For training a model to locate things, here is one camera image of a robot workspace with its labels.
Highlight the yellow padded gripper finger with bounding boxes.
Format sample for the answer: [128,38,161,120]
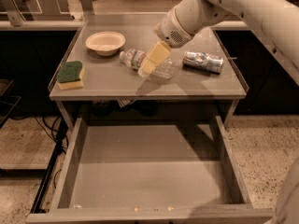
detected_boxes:
[138,41,172,78]

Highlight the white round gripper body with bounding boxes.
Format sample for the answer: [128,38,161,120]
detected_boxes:
[156,8,193,49]

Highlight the clear plastic water bottle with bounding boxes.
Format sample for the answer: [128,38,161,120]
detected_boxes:
[120,49,175,79]

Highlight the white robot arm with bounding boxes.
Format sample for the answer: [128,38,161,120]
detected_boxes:
[138,0,299,82]

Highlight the open grey top drawer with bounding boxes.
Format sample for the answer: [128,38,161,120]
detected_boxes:
[26,116,272,224]

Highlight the crushed silver drink can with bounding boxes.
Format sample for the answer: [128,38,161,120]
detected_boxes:
[182,50,224,74]

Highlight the grey metal cabinet table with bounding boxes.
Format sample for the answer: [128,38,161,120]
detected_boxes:
[47,12,249,133]

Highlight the white paper bowl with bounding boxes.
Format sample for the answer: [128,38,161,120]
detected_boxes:
[85,31,126,57]

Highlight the green and yellow sponge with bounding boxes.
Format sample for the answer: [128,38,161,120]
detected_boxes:
[56,61,84,90]

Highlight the dark side shelf unit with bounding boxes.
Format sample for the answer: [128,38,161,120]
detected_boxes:
[0,79,21,129]

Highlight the black floor cables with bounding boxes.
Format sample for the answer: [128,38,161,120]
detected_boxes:
[10,114,69,189]

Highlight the white horizontal rail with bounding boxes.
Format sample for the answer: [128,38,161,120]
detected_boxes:
[0,21,249,31]

